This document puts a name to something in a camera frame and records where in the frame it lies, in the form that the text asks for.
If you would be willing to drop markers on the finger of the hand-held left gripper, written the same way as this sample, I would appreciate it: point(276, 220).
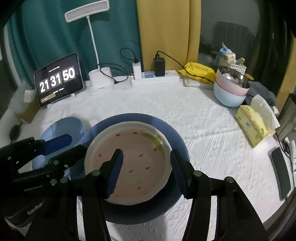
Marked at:
point(57, 143)
point(67, 157)

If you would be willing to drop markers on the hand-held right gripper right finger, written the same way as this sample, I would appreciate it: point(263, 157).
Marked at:
point(179, 176)

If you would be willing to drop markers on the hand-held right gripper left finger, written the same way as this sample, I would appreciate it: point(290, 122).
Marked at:
point(114, 176)

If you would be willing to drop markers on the small light blue plate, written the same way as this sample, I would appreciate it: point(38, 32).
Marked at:
point(62, 126)

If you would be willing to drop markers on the pink speckled ceramic bowl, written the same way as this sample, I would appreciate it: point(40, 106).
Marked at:
point(138, 166)

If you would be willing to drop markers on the large blue bowl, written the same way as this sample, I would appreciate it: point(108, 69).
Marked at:
point(143, 210)

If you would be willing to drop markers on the black round object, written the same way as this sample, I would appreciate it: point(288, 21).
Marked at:
point(15, 132)

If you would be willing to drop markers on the cardboard box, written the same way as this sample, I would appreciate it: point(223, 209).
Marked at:
point(26, 111)

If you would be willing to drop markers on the small white box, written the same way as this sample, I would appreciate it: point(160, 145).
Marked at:
point(29, 96)

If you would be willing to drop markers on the tablet showing clock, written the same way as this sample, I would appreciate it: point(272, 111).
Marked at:
point(57, 78)

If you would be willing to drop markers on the yellow tissue box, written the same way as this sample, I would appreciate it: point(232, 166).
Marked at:
point(252, 125)

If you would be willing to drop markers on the pale blue plastic bowl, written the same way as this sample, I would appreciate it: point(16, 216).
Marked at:
point(227, 99)

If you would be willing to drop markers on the white flat packet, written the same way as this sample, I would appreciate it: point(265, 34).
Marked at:
point(196, 85)

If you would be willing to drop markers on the white power strip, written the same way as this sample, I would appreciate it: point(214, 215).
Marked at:
point(157, 80)

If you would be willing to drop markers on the pale pink plastic bowl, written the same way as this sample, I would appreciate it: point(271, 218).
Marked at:
point(231, 91)

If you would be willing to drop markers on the black phone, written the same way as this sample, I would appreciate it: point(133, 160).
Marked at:
point(281, 173)

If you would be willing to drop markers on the yellow packet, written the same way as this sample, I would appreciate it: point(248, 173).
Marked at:
point(198, 70)

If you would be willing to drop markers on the black charger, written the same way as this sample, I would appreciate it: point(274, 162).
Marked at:
point(159, 67)

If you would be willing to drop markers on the teal curtain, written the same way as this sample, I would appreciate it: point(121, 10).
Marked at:
point(34, 34)

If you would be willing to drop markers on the steel bowl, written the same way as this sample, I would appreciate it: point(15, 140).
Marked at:
point(231, 77)

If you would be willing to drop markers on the grey cloth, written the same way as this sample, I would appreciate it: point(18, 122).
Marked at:
point(261, 91)

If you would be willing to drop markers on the small beige item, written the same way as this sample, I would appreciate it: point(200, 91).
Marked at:
point(240, 61)

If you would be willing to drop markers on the blue snack packet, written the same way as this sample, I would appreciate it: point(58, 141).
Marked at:
point(225, 54)

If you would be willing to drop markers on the white desk lamp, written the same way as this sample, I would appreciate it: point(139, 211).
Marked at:
point(87, 10)

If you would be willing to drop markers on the narrow yellow curtain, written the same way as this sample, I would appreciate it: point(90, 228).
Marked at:
point(288, 76)

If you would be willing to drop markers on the dark glass window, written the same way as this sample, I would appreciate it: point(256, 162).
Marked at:
point(231, 34)

